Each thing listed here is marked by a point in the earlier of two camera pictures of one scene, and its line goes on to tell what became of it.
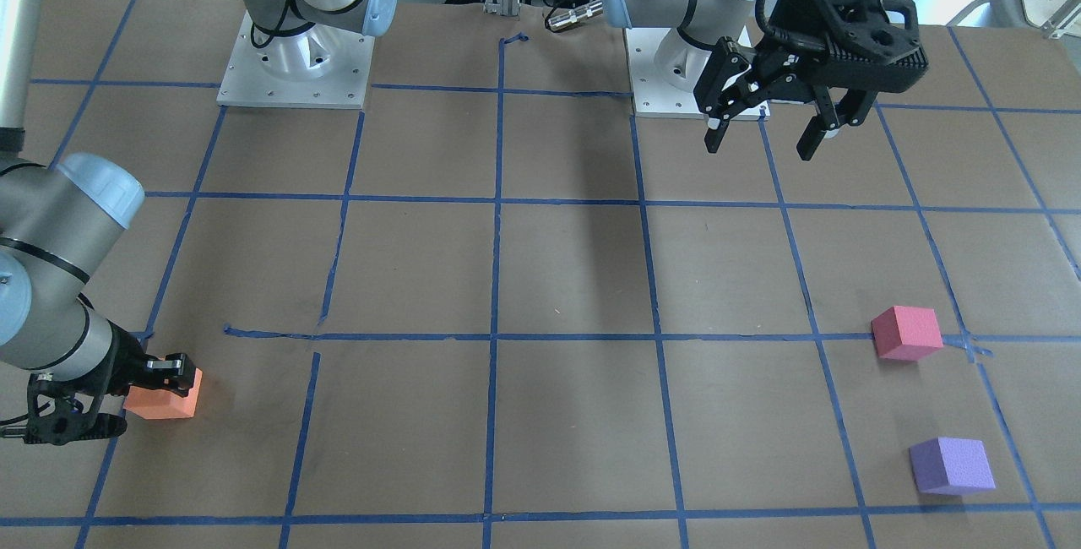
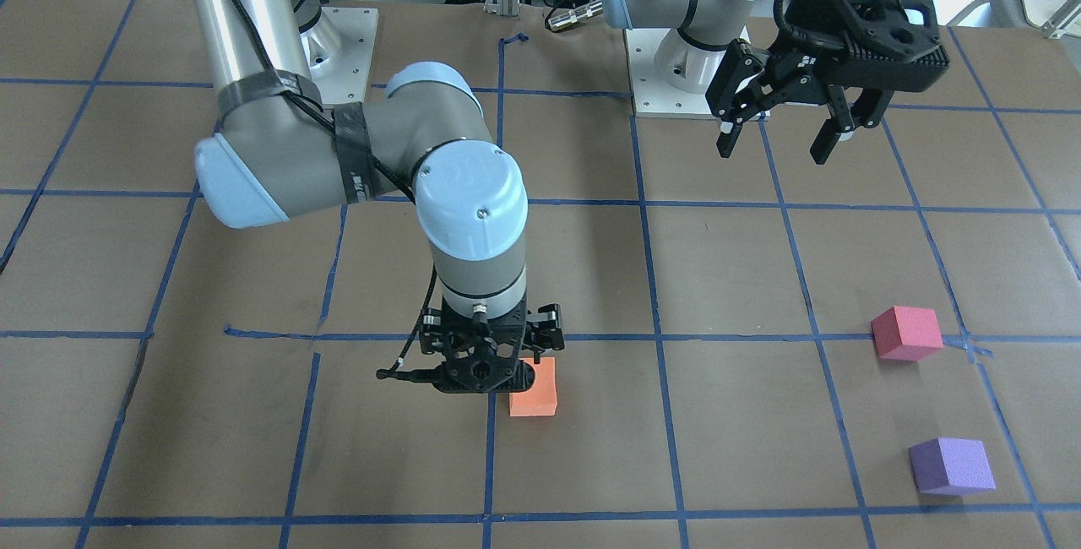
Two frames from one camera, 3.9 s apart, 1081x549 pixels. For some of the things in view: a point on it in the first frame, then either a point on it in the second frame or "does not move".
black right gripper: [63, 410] to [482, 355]
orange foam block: [151, 404] to [540, 399]
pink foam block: [904, 333] does not move
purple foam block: [947, 466] does not move
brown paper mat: [493, 309] does not move
